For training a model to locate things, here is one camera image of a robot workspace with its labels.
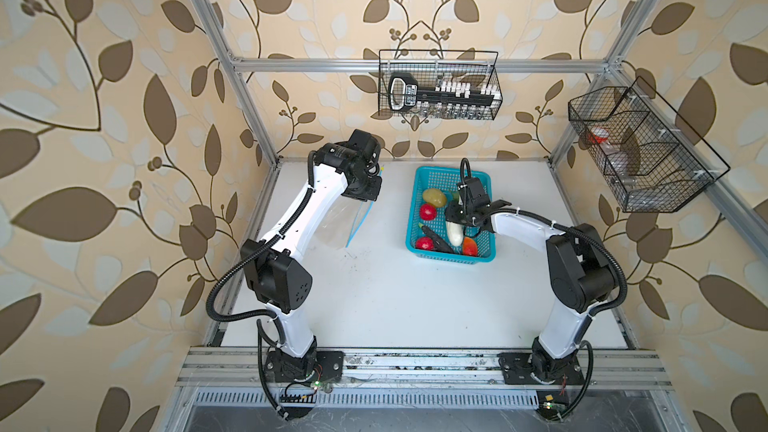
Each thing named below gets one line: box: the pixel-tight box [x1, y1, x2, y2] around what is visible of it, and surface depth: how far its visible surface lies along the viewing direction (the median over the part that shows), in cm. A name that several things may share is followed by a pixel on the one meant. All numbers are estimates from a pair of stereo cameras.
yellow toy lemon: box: [422, 188, 447, 208], surface depth 106 cm
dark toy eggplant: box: [418, 222, 454, 253], surface depth 96 cm
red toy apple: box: [416, 236, 435, 251], surface depth 93 cm
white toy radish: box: [446, 221, 464, 247], surface depth 93 cm
